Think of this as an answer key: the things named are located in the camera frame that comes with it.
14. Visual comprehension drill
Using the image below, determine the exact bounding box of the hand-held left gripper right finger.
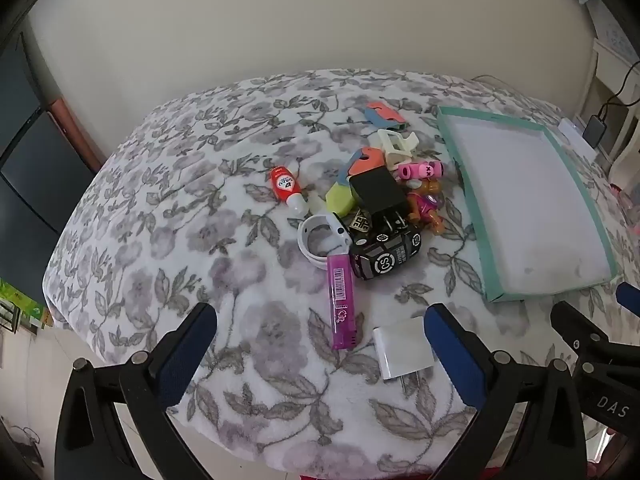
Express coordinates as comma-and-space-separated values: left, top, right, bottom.
424, 303, 586, 480

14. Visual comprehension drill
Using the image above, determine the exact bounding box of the yellow-green plastic piece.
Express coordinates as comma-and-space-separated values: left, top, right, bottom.
325, 180, 356, 213

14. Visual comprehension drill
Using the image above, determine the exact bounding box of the cream hair claw clip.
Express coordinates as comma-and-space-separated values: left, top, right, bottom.
370, 129, 420, 170

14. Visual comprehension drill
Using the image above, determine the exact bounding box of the orange and blue toy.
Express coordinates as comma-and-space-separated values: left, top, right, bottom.
361, 102, 407, 131
336, 147, 383, 186

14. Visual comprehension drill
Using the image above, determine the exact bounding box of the puppy figure toy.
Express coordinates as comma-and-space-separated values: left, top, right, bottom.
404, 179, 446, 235

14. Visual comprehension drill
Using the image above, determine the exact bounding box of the black charger plug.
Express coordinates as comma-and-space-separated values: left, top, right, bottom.
348, 166, 408, 231

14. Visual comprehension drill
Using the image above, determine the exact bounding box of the dark cabinet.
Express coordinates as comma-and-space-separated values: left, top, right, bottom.
0, 32, 98, 306

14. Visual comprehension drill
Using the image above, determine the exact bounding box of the white charger plug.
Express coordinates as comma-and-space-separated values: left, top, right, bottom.
372, 321, 435, 386

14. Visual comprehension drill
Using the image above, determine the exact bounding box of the brown wooden frame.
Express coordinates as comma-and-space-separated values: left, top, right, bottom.
47, 97, 103, 171

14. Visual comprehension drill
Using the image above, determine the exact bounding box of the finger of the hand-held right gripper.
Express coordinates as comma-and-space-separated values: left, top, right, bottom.
616, 281, 640, 313
550, 301, 608, 361

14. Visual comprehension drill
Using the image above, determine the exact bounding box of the red glue bottle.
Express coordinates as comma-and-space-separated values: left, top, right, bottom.
270, 166, 307, 218

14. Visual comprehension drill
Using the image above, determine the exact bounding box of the white ring strap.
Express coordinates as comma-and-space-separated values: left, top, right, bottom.
297, 213, 351, 268

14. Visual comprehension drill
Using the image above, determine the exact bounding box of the white furniture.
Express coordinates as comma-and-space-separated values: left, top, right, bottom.
582, 0, 640, 176

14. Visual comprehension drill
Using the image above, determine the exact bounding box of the black power adapter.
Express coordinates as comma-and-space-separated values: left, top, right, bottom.
582, 115, 608, 148

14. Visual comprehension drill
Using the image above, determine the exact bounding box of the purple lighter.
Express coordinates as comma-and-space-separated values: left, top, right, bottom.
327, 254, 357, 352

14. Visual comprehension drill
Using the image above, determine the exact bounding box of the floral fleece blanket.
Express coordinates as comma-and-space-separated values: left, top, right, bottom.
42, 69, 640, 476

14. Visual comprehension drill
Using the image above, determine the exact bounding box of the green box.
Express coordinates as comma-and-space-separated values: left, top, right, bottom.
0, 280, 48, 333

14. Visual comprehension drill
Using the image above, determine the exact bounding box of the black cable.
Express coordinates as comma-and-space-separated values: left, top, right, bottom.
599, 60, 640, 121

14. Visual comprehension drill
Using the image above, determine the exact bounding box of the pink barrel toy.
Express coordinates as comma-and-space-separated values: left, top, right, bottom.
397, 159, 446, 182

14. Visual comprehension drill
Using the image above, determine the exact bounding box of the teal shallow box tray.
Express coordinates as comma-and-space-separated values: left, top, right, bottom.
436, 105, 618, 304

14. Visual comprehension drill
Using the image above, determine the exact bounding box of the gold patterned charm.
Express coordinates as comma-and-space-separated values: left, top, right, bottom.
345, 212, 373, 236

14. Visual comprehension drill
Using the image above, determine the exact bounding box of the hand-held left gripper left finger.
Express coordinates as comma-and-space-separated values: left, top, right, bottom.
54, 302, 219, 480

